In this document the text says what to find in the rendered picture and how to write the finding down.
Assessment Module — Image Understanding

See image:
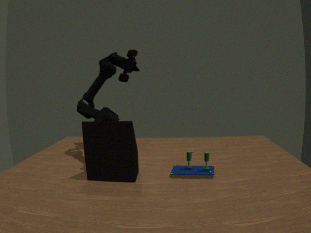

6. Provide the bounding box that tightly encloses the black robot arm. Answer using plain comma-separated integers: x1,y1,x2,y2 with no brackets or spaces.
77,52,137,122

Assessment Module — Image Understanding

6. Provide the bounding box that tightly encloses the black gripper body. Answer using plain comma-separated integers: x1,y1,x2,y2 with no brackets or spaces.
116,50,138,82

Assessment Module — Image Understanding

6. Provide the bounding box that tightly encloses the blue circuit board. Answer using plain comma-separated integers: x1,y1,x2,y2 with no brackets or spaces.
170,151,214,178

